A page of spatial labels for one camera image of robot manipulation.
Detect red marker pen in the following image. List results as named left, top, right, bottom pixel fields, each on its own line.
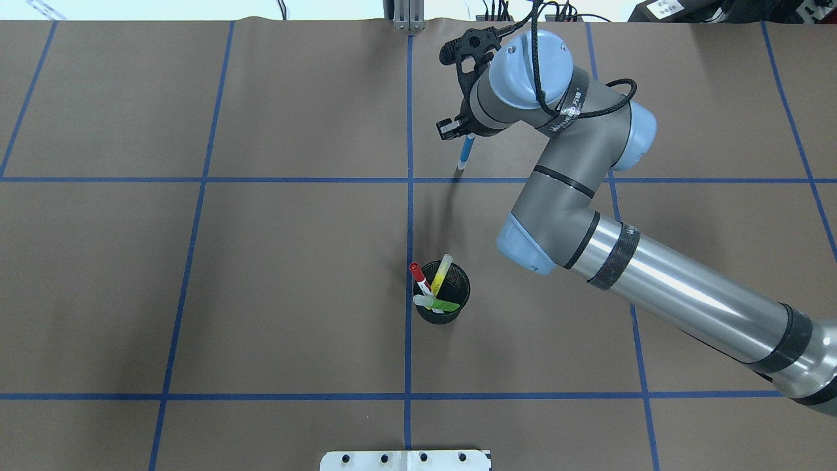
left=409, top=262, right=436, bottom=298

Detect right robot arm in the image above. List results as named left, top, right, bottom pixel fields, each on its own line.
left=437, top=27, right=835, bottom=415

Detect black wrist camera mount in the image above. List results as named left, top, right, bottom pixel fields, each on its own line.
left=437, top=26, right=502, bottom=75

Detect white pedestal column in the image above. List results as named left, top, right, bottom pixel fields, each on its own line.
left=319, top=449, right=493, bottom=470

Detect yellow highlighter pen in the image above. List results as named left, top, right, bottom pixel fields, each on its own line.
left=431, top=253, right=453, bottom=297

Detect blue marker pen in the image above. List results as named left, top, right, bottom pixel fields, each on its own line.
left=456, top=133, right=476, bottom=172

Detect green highlighter pen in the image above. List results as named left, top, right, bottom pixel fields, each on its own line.
left=413, top=294, right=461, bottom=313

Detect black mesh pen cup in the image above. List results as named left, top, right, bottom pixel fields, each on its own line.
left=413, top=262, right=471, bottom=325

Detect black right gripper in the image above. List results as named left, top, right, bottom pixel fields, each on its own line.
left=437, top=98, right=485, bottom=141

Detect aluminium frame post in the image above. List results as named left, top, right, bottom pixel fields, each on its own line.
left=383, top=0, right=426, bottom=33

